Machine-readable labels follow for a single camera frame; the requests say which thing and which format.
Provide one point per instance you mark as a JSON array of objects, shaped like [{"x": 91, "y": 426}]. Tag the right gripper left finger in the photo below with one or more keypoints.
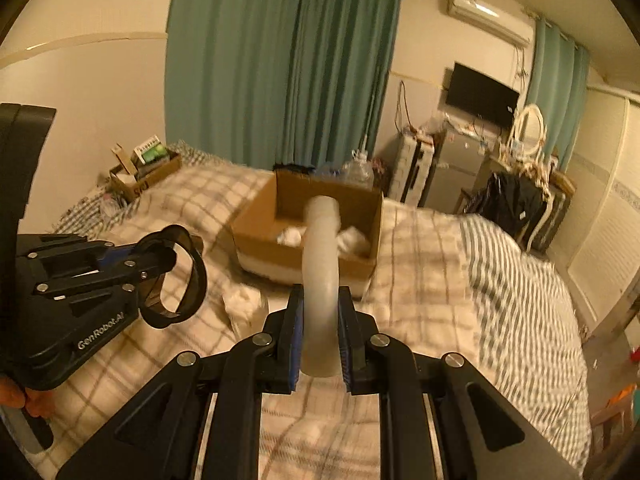
[{"x": 268, "y": 362}]

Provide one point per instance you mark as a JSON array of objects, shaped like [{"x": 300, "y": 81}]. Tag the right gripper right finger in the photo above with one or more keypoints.
[{"x": 375, "y": 364}]

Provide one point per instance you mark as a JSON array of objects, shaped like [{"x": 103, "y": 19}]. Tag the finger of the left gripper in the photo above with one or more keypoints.
[
  {"x": 75, "y": 256},
  {"x": 108, "y": 271}
]

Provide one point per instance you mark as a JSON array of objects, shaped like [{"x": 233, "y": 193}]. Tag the white fluffy plush toy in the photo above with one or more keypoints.
[{"x": 352, "y": 242}]

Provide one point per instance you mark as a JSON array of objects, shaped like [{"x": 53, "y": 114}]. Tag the white knit glove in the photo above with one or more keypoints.
[{"x": 292, "y": 236}]

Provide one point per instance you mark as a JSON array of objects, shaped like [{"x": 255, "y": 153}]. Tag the orange gloved hand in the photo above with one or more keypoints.
[{"x": 36, "y": 403}]

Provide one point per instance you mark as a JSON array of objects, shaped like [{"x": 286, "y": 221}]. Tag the small cardboard box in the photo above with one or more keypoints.
[{"x": 133, "y": 187}]

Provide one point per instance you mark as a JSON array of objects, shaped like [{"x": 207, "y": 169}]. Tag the green white tissue box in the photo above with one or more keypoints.
[{"x": 149, "y": 151}]

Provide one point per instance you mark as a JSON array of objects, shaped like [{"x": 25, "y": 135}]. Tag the striped grey bedsheet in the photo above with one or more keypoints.
[{"x": 529, "y": 336}]

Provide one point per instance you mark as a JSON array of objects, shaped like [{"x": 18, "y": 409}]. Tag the large water bottle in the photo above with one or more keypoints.
[{"x": 358, "y": 171}]

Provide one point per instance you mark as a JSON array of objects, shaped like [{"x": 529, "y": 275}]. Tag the white suitcase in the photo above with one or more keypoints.
[{"x": 412, "y": 165}]

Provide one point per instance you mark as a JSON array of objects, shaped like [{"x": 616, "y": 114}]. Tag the chair with black clothes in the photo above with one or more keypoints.
[{"x": 529, "y": 213}]

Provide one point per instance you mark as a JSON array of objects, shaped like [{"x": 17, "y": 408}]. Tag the grey mini fridge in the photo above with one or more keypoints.
[{"x": 455, "y": 165}]

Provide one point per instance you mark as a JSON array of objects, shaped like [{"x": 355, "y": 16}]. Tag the green curtain left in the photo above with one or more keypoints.
[{"x": 265, "y": 82}]

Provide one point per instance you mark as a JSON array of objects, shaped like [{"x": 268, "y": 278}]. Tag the green curtain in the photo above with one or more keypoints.
[
  {"x": 558, "y": 86},
  {"x": 265, "y": 82}
]

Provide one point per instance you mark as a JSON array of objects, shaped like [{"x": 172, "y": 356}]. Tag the white louvered wardrobe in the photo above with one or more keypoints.
[{"x": 596, "y": 248}]

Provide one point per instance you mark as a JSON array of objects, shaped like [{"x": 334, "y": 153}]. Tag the oval white vanity mirror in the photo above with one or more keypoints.
[{"x": 528, "y": 134}]

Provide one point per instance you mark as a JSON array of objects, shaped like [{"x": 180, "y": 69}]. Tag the green curtain right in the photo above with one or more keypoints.
[{"x": 558, "y": 86}]

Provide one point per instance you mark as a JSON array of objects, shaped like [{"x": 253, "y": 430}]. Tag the white air conditioner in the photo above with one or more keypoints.
[{"x": 498, "y": 22}]

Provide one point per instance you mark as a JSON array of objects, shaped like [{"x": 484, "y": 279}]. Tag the black wall television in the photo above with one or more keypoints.
[{"x": 481, "y": 96}]

